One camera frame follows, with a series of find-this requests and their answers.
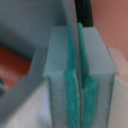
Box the gripper grey teal left finger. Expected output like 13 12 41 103
44 26 80 128

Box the gripper grey teal right finger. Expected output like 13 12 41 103
78 23 118 128

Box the small grey saucepan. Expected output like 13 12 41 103
0 0 81 128

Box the pink toy stove top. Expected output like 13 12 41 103
0 0 128 90

